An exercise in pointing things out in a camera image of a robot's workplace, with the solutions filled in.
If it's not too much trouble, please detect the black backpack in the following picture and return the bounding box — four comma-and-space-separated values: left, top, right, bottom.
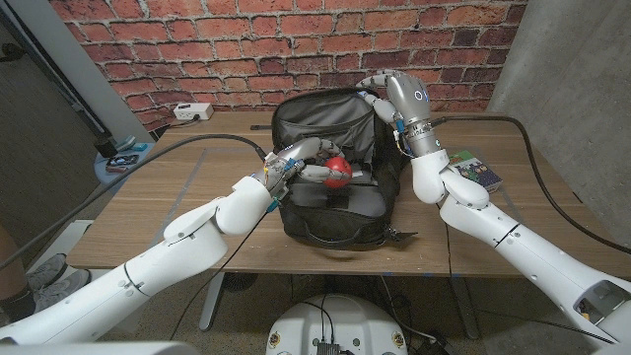
270, 87, 419, 249

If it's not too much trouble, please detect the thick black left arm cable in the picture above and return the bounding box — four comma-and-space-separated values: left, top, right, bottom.
0, 132, 270, 271

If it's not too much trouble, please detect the green purple card game box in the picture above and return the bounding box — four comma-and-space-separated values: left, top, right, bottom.
448, 150, 504, 194

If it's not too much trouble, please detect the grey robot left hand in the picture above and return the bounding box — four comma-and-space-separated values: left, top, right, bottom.
253, 136, 352, 196

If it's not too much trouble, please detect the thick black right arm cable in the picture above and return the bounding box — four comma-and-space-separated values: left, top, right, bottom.
431, 114, 631, 256

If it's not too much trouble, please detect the blue round stool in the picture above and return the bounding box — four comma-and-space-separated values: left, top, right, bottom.
93, 142, 155, 193

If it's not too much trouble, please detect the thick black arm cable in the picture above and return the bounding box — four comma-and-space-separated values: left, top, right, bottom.
431, 114, 631, 256
0, 132, 270, 271

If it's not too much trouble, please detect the red brick printed backdrop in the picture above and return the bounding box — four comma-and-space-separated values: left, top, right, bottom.
48, 0, 528, 133

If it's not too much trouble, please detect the person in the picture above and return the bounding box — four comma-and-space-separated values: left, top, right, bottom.
0, 224, 38, 321

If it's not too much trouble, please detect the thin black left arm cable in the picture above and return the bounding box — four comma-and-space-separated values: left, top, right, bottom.
170, 211, 270, 341

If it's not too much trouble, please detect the white power strip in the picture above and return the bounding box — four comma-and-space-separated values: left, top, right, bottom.
173, 102, 215, 122

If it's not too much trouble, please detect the grey metal table leg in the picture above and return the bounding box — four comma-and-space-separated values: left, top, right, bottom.
198, 271, 226, 331
448, 275, 480, 340

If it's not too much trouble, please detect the black floor fan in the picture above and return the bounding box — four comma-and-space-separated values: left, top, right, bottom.
221, 272, 259, 294

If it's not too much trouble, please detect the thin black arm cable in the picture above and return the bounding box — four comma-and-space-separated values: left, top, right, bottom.
170, 211, 270, 341
443, 221, 615, 345

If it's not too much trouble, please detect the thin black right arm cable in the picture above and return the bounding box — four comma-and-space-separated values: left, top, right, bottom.
443, 221, 615, 345

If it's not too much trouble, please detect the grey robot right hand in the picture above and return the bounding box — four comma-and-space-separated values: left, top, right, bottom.
355, 68, 443, 157

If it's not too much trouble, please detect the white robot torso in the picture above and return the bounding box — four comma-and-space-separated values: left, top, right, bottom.
264, 294, 409, 355

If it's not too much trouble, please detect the black smartphone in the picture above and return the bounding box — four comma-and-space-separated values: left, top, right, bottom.
105, 154, 140, 168

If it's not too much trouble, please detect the teal plastic tool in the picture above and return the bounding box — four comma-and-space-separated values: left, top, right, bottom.
113, 135, 148, 153

